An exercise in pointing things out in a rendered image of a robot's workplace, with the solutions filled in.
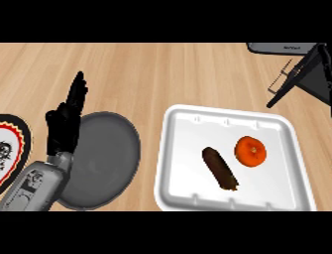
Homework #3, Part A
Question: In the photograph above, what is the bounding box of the grey round plate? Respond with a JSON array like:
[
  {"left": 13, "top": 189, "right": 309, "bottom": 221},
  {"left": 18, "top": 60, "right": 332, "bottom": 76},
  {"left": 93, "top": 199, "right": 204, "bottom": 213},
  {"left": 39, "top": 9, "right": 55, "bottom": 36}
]
[{"left": 56, "top": 111, "right": 142, "bottom": 210}]

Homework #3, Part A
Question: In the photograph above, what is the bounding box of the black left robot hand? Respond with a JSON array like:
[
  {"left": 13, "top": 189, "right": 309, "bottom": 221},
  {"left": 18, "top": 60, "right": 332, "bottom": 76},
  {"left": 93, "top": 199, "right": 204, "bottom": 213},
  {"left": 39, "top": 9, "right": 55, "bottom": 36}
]
[{"left": 44, "top": 70, "right": 89, "bottom": 157}]

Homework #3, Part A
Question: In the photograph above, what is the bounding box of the dark grey appliance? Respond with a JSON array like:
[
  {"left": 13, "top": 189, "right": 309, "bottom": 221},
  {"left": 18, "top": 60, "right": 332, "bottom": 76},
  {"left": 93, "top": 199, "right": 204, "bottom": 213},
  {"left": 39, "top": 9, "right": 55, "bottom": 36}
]
[{"left": 245, "top": 43, "right": 318, "bottom": 56}]

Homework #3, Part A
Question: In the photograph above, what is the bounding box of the black wire tiered shelf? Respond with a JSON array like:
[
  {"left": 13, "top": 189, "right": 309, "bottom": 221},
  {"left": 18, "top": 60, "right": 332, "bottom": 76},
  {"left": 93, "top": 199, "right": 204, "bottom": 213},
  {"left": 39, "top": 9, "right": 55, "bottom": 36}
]
[{"left": 264, "top": 43, "right": 332, "bottom": 109}]

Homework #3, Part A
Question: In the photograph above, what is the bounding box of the white rectangular tray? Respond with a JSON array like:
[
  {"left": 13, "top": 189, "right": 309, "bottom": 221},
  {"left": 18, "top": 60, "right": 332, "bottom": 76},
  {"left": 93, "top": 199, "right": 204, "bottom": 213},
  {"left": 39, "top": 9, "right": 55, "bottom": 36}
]
[{"left": 154, "top": 104, "right": 318, "bottom": 212}]

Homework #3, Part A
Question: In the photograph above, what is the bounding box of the orange round fruit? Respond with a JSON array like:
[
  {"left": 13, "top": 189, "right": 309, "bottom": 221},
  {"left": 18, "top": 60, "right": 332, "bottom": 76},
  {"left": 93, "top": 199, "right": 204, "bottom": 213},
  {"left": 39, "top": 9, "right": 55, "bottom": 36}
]
[{"left": 233, "top": 135, "right": 267, "bottom": 169}]

